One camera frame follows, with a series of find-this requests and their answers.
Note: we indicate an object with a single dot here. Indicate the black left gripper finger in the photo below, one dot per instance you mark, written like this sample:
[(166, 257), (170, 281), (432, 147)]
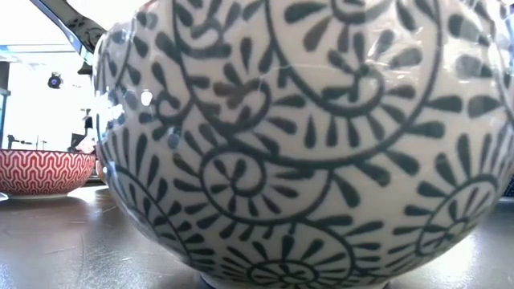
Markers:
[(80, 28)]

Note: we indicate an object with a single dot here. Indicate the red white chevron bowl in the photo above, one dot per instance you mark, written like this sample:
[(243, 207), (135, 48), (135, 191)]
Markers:
[(40, 172)]

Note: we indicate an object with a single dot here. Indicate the white bowl grey swirl pattern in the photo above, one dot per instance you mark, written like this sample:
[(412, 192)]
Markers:
[(305, 144)]

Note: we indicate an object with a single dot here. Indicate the long ceiling light bar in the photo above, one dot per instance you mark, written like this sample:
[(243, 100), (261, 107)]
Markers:
[(36, 48)]

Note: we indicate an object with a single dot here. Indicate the black ceiling spotlight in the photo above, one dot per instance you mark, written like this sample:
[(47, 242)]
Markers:
[(55, 81)]

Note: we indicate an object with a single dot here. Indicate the dark table mat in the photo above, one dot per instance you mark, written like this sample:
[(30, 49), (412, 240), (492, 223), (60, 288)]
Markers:
[(60, 241)]

